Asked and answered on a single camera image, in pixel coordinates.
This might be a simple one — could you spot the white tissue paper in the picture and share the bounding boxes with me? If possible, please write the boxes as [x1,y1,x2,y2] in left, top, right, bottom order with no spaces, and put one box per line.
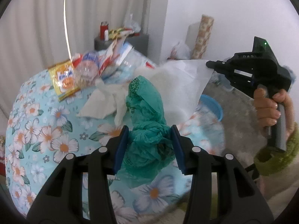
[77,60,213,126]

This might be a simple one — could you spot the green plastic bag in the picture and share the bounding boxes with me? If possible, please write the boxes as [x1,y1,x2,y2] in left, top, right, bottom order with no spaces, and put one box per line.
[118,76,175,185]

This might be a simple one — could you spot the red plastic wrapper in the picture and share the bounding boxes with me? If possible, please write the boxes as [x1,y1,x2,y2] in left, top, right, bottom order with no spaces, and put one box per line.
[145,61,156,69]

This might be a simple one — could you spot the yellow snack packet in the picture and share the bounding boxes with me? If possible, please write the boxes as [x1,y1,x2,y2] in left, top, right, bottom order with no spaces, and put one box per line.
[48,60,80,102]

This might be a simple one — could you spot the red white paper bag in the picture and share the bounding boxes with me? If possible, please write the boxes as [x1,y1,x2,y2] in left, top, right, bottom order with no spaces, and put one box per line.
[71,38,127,77]

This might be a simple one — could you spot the green fuzzy sleeve forearm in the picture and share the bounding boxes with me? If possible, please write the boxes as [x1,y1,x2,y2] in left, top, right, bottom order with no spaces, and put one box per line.
[254,123,298,176]

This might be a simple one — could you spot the person's right hand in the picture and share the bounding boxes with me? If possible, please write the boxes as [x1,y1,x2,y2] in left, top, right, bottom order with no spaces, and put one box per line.
[253,88,295,138]

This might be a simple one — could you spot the blue plastic waste basket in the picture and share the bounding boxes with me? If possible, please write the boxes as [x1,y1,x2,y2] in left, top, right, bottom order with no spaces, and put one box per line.
[200,94,224,121]

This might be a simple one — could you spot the rolled patterned mat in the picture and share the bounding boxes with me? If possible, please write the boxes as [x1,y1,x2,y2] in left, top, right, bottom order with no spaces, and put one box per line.
[192,15,214,60]

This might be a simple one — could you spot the floral blue quilt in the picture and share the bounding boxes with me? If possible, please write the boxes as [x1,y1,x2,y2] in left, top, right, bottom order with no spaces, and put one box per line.
[4,49,226,224]

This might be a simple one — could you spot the grey bedside cabinet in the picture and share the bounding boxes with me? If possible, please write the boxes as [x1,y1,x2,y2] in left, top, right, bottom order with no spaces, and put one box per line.
[94,33,150,57]

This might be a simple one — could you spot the clear plastic bag on cabinet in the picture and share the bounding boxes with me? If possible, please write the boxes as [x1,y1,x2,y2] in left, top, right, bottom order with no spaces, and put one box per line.
[124,14,141,33]

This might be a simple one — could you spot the snack packets on cabinet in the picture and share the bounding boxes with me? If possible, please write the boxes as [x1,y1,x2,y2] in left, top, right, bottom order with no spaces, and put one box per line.
[108,27,134,40]

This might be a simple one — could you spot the small white bottle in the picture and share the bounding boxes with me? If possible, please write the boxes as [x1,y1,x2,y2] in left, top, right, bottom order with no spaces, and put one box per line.
[104,29,109,41]

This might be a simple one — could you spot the red thermos flask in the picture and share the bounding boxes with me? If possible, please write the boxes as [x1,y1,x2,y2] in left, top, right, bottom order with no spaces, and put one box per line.
[99,21,108,41]

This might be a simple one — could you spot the white curtain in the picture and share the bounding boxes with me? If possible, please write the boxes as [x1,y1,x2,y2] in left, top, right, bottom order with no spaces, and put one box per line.
[1,0,147,115]

